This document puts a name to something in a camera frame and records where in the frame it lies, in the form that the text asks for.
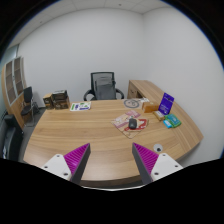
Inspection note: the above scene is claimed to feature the small blue packet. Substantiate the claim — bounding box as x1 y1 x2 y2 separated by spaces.
162 119 173 129

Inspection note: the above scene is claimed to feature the grey backpack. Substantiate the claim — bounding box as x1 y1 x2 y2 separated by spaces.
94 76 118 100

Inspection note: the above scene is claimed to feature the orange cardboard box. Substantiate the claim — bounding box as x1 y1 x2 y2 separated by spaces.
141 101 160 114

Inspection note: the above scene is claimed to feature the black mesh office chair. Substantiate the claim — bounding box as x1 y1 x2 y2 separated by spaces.
83 71 125 102

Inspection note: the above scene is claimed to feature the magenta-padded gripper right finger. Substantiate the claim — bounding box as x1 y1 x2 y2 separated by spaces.
131 142 184 185

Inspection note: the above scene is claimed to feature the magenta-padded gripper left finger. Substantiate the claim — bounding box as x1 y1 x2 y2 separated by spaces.
42 142 92 185

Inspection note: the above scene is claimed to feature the white sticker sheet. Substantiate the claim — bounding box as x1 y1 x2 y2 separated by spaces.
69 101 92 112

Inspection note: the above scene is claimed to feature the small brown carton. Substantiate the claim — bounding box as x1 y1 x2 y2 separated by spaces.
42 93 55 110

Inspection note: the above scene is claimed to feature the wooden side cabinet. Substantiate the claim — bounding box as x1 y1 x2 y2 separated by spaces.
127 79 161 101

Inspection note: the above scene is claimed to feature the small tan box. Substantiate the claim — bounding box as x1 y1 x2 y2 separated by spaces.
152 110 166 122

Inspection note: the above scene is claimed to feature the purple card package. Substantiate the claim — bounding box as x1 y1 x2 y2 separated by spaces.
157 92 175 116

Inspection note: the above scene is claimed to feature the wooden shelf unit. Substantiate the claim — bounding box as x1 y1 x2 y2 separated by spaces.
1 55 29 129

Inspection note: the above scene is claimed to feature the black visitor chair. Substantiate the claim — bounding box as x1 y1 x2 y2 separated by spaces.
20 86 40 126

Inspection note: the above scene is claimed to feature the open black box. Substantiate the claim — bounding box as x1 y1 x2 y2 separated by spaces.
51 89 69 102

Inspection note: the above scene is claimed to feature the large brown carton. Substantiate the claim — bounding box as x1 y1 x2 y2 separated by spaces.
52 97 71 110

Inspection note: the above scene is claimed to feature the grey desk cable grommet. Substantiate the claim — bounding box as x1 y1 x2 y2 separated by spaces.
153 143 164 154

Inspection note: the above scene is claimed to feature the green packet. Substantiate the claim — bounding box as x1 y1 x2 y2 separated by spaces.
164 113 183 128

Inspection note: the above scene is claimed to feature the black leather armchair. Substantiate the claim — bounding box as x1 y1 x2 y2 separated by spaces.
0 114 24 162

